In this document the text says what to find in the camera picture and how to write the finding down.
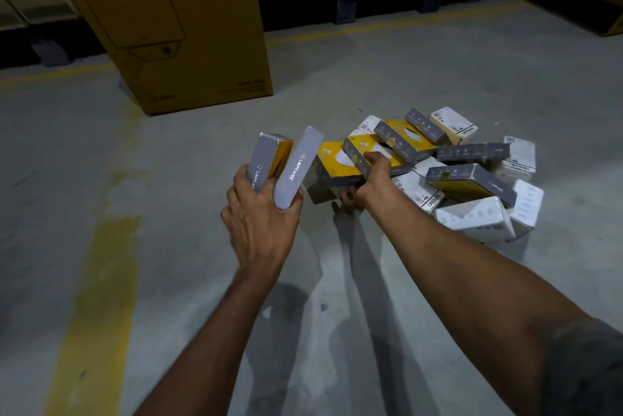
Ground brown cardboard box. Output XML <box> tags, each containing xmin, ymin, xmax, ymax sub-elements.
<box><xmin>36</xmin><ymin>0</ymin><xmax>275</xmax><ymax>116</ymax></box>

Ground person's right hand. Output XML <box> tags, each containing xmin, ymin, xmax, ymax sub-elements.
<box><xmin>339</xmin><ymin>151</ymin><xmax>399</xmax><ymax>211</ymax></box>

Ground person's left hand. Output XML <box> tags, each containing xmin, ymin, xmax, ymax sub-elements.
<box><xmin>219</xmin><ymin>163</ymin><xmax>305</xmax><ymax>286</ymax></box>

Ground person's left forearm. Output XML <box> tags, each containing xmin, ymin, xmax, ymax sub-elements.
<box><xmin>134</xmin><ymin>274</ymin><xmax>286</xmax><ymax>416</ymax></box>

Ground person's dark grey sleeve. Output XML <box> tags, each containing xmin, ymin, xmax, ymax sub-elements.
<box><xmin>539</xmin><ymin>317</ymin><xmax>623</xmax><ymax>416</ymax></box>

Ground pile of small product boxes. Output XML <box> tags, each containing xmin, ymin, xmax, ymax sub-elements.
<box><xmin>304</xmin><ymin>106</ymin><xmax>545</xmax><ymax>244</ymax></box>

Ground person's right forearm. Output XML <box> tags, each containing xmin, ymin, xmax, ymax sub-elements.
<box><xmin>365</xmin><ymin>172</ymin><xmax>600</xmax><ymax>416</ymax></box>

